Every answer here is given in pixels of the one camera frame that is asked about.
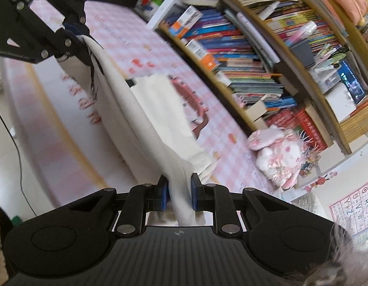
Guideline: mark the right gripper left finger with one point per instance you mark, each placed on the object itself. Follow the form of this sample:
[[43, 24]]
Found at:
[[134, 206]]

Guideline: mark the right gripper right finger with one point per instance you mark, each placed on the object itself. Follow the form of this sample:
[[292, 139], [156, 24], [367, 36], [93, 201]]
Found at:
[[218, 200]]

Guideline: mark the cream t-shirt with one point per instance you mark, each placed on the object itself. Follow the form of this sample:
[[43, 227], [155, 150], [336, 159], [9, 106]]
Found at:
[[148, 125]]

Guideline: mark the pink white plush bunny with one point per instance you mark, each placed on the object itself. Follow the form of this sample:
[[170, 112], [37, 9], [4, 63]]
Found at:
[[280, 154]]

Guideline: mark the pink checkered desk mat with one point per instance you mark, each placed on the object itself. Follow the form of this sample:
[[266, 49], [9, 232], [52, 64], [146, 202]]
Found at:
[[62, 133]]

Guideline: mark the beige pen holder organizer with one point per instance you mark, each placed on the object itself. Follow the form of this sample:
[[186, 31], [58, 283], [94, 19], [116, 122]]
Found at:
[[256, 112]]

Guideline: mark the usmile white orange box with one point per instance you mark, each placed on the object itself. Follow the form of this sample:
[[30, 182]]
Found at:
[[185, 22]]

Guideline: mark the red thick dictionary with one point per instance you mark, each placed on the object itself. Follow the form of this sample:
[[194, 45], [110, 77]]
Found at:
[[302, 124]]

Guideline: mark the white power adapter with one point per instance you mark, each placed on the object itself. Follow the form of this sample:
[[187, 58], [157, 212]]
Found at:
[[222, 78]]

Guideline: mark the white orange toothpaste box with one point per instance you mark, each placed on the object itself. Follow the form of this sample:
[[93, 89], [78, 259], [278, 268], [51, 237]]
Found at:
[[202, 54]]

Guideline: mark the white tablet device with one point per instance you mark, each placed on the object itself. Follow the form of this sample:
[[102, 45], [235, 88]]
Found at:
[[258, 38]]

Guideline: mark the row of leaning books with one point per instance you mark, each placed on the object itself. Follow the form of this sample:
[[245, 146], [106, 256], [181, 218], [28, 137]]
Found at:
[[252, 77]]

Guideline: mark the wooden white bookshelf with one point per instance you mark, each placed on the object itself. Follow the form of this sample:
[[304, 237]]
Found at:
[[288, 64]]

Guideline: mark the alphabet wall poster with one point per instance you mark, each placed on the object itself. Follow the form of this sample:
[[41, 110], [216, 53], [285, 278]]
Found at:
[[352, 210]]

